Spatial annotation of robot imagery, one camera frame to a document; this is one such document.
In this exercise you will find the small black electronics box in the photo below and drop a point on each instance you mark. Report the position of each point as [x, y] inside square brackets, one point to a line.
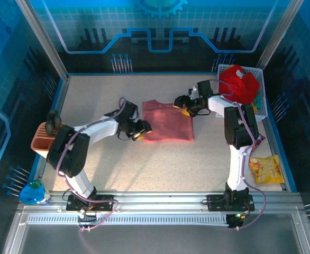
[234, 221]
[87, 217]

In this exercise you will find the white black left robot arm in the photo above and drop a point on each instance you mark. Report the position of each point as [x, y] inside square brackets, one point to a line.
[99, 129]

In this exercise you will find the red t-shirt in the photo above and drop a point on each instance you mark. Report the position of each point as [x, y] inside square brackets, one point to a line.
[239, 84]

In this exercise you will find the yellow snack bag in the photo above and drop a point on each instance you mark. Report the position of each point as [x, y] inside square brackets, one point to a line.
[266, 169]

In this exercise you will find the pink t-shirt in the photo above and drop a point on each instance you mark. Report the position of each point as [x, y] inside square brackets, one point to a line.
[168, 124]

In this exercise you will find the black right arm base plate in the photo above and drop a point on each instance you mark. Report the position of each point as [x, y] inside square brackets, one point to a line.
[215, 203]

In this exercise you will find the blue glossy plastic object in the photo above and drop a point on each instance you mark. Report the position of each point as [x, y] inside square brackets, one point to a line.
[32, 194]

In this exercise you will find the orange cream knife block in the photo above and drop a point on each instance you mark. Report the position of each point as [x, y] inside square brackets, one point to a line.
[40, 143]

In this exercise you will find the teal t-shirt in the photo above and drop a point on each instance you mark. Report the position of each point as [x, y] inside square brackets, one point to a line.
[258, 101]

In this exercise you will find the aluminium mounting rail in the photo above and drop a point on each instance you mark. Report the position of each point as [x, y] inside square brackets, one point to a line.
[157, 201]

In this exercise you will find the aluminium frame post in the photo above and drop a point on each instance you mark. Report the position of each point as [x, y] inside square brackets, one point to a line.
[279, 34]
[44, 39]

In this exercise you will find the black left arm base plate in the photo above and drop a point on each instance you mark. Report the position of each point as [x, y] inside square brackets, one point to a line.
[74, 205]

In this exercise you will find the yellow t-shirt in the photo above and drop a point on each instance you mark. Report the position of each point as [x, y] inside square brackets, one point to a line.
[254, 108]

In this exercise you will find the white plastic mesh basket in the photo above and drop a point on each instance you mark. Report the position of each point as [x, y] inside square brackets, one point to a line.
[253, 70]

